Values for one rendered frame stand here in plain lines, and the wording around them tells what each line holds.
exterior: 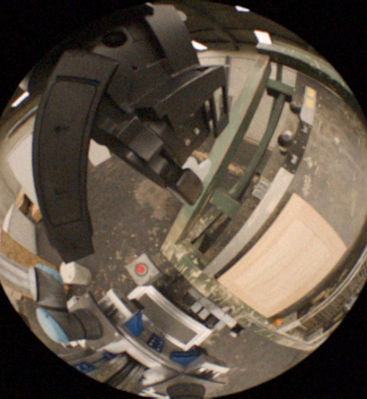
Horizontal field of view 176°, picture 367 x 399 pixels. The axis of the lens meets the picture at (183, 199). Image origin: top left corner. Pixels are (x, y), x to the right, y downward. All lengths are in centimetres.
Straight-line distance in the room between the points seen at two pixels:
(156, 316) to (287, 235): 124
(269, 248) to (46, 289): 73
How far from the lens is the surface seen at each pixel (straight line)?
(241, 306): 66
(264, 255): 50
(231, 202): 50
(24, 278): 46
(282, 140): 33
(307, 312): 74
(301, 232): 49
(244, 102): 53
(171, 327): 137
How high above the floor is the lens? 149
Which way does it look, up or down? 50 degrees down
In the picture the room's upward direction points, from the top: straight up
